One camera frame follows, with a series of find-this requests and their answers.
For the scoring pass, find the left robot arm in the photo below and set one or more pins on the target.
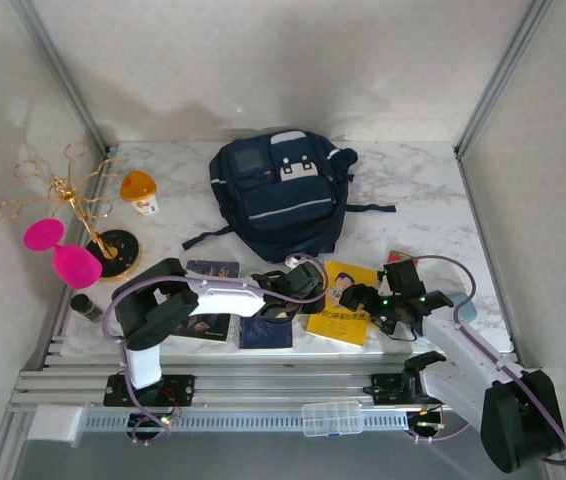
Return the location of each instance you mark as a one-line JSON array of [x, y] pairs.
[[223, 295]]

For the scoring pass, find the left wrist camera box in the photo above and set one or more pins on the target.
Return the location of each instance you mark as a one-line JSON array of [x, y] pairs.
[[307, 281]]

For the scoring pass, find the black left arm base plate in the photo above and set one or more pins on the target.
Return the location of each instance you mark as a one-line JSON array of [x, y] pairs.
[[183, 390]]

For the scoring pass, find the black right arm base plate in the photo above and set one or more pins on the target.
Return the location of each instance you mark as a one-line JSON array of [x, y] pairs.
[[383, 390]]

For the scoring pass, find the clear plastic organizer box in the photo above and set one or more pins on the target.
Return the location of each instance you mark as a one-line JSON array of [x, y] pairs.
[[333, 419]]

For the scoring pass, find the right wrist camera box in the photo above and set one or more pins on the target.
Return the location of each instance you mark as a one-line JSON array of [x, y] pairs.
[[403, 277]]

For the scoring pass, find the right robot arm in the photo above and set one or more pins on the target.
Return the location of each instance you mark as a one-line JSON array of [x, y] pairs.
[[463, 345]]

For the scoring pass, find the aluminium corner post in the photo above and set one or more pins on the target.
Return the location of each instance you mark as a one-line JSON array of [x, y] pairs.
[[66, 75], [502, 75]]

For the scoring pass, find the orange lid yogurt cup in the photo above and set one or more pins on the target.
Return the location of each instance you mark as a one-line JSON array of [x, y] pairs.
[[138, 185]]

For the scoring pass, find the dark book with old man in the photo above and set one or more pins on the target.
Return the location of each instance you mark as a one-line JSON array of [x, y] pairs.
[[208, 270]]

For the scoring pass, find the yellow cartoon cover book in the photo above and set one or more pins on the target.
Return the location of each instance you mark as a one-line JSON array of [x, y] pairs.
[[338, 327]]

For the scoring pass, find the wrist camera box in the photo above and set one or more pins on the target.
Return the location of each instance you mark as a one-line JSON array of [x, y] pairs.
[[307, 281], [403, 277]]

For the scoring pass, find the pink goblet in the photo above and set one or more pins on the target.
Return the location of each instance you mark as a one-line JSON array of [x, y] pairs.
[[78, 267]]

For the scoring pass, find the navy blue backpack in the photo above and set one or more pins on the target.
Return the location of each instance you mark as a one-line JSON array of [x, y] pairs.
[[283, 210]]

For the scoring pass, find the white foam block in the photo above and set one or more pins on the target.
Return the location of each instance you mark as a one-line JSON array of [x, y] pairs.
[[55, 424]]

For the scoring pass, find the blue thread-bound book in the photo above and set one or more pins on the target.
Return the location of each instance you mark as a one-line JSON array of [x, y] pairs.
[[268, 335]]

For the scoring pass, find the blue grey pouch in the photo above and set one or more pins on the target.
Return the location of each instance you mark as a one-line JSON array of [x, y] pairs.
[[470, 312]]

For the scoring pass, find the aluminium rail frame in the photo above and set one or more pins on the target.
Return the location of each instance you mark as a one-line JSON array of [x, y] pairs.
[[288, 382]]

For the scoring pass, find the small circuit board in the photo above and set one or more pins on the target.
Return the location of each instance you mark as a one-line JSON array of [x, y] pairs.
[[428, 421], [150, 421]]

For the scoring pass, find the red printed box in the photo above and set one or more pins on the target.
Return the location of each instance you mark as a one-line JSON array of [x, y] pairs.
[[394, 256]]

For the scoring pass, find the small black jar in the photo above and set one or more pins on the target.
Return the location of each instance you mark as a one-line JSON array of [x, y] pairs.
[[87, 307]]

